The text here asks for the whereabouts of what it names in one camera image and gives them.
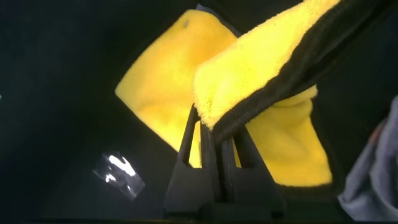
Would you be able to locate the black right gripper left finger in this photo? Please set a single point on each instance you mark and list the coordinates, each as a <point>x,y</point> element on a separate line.
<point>189,186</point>

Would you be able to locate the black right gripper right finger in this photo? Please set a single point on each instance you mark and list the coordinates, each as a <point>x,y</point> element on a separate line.
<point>248,186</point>

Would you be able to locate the yellow towel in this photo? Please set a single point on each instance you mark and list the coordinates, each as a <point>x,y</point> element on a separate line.
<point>242,71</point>

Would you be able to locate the grey towel with orange marks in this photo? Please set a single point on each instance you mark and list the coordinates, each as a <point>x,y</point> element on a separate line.
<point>373,180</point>

